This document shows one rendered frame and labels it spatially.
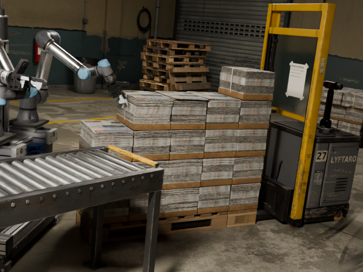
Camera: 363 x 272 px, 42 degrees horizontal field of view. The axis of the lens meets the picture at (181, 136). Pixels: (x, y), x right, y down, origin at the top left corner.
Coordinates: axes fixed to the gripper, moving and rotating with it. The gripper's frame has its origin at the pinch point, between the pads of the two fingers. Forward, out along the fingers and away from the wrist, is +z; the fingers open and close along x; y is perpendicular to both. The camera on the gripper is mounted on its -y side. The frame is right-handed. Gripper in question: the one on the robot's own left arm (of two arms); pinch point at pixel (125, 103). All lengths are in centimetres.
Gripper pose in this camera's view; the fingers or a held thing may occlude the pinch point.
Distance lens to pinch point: 343.0
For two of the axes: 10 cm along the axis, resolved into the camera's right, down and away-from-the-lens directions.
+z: 3.6, 8.4, 4.1
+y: -8.2, 4.9, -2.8
